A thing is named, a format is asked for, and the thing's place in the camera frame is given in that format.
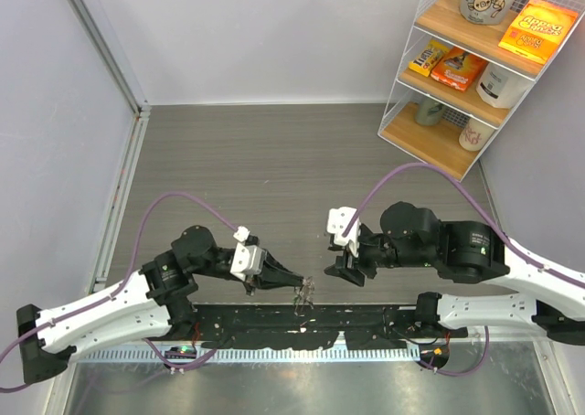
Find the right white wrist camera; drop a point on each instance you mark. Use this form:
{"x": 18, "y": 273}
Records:
{"x": 338, "y": 220}

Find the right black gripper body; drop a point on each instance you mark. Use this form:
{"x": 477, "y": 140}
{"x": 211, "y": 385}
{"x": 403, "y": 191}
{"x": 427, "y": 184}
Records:
{"x": 367, "y": 256}

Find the aluminium frame rail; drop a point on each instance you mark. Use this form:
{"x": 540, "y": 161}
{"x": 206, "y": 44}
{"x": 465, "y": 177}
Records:
{"x": 99, "y": 29}

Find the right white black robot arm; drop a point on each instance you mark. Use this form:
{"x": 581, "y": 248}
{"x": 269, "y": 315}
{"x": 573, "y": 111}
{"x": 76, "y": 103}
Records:
{"x": 543, "y": 295}

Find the orange yellow snack box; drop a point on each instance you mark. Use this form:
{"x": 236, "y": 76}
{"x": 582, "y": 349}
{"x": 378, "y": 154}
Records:
{"x": 538, "y": 30}

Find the white wire wooden shelf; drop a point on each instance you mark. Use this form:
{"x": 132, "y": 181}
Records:
{"x": 439, "y": 144}

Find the silver keys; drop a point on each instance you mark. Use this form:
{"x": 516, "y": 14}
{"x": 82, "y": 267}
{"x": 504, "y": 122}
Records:
{"x": 304, "y": 296}

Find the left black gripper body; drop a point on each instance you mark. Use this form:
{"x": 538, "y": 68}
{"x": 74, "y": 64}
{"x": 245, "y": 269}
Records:
{"x": 250, "y": 282}

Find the cream cup red writing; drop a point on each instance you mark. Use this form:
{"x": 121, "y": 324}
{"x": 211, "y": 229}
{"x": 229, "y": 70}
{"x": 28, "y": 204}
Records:
{"x": 475, "y": 135}

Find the orange snack packet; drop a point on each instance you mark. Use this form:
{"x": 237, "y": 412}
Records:
{"x": 458, "y": 69}

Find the grey green cup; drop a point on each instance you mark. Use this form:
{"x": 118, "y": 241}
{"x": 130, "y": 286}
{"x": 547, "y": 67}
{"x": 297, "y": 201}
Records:
{"x": 429, "y": 112}

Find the yellow candy packet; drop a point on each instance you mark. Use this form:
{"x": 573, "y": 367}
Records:
{"x": 429, "y": 57}

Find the white slotted cable duct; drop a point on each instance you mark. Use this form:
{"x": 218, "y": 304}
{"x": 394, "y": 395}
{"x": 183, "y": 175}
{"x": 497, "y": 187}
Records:
{"x": 337, "y": 353}

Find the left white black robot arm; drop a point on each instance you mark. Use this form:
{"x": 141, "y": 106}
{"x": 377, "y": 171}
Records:
{"x": 153, "y": 302}

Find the white labelled pouch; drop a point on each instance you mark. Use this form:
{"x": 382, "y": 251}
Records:
{"x": 501, "y": 88}

